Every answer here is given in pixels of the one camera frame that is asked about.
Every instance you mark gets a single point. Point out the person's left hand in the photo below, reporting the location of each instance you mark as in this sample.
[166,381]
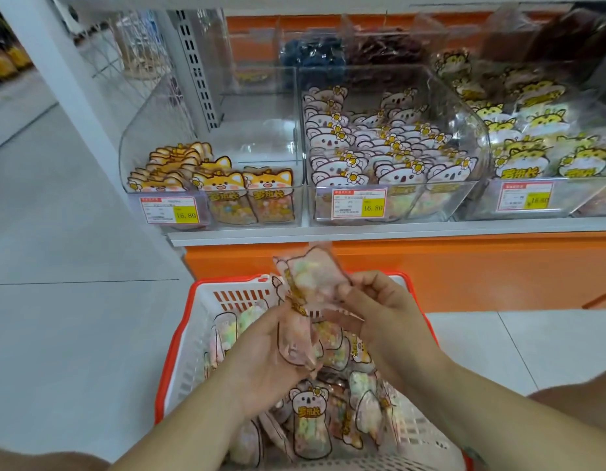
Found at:
[256,362]

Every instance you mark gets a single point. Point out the person's right hand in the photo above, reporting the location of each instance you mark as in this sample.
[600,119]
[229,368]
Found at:
[401,328]

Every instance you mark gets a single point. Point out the person's right fingers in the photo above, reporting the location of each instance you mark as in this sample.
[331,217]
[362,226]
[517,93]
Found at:
[364,282]

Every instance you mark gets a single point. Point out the person's left fingers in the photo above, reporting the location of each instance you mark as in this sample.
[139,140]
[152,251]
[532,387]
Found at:
[278,321]

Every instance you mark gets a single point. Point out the pink candy packet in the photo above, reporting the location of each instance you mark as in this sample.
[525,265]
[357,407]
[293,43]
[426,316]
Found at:
[315,274]
[300,340]

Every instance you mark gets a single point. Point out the person's right forearm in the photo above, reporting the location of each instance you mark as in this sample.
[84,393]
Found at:
[504,421]

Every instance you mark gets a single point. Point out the person's left forearm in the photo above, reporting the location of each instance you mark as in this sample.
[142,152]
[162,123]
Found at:
[185,431]

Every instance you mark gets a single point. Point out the white basket with orange rim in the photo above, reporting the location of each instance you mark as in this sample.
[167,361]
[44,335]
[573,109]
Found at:
[219,301]

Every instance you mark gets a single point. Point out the red and yellow price tag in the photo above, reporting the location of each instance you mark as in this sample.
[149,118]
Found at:
[524,196]
[359,203]
[168,210]

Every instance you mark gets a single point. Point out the pile of koala packets, loose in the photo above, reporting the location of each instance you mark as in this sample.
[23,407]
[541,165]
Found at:
[313,416]

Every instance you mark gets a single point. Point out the orange and white display shelf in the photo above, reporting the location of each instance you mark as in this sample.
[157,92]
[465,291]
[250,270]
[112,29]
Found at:
[479,274]

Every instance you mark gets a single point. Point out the rows of white koala packets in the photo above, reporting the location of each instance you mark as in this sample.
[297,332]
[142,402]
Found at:
[381,151]

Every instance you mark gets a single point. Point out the row of orange fox packets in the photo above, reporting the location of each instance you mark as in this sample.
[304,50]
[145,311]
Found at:
[224,188]

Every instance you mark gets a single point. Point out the clear bin with koala packets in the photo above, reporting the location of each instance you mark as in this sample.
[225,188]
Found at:
[460,127]

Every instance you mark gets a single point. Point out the heap of yellow tiger packets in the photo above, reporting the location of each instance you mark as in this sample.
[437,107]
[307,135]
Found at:
[538,132]

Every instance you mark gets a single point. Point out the clear bin with fox packets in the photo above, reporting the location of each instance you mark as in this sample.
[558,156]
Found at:
[160,122]

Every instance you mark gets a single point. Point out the pile of blue wrapped candies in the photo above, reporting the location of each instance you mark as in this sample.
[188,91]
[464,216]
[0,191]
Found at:
[313,56]

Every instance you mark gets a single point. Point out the pile of reddish brown snacks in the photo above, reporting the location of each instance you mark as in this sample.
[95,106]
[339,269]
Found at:
[386,48]

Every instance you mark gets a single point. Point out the clear bin with tiger packets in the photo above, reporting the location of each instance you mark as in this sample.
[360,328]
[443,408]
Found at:
[592,196]

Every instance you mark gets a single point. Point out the person's right leg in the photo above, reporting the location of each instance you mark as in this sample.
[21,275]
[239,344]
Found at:
[582,392]

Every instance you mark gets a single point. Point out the clear bin with blue candies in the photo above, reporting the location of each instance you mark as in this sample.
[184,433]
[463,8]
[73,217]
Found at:
[313,29]

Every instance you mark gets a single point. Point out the empty clear bin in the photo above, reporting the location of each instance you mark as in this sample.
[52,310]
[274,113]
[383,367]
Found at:
[254,48]

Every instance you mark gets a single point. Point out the clear bin with brown snacks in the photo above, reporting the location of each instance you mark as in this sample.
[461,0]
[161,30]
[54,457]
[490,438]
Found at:
[391,24]

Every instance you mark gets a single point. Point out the perforated white shelf upright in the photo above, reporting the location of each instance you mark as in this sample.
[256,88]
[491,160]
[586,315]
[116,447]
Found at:
[197,68]

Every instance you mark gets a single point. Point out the clear bin with dark snacks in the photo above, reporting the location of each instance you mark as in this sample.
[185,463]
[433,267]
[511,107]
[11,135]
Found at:
[509,29]

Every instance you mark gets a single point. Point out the pile of dark brown snacks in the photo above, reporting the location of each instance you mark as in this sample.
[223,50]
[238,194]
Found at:
[568,36]

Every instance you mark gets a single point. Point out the white pillar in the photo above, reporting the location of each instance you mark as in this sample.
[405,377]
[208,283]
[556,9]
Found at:
[62,78]

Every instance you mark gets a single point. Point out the row of yellow bottles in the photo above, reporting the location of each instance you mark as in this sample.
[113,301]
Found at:
[6,58]

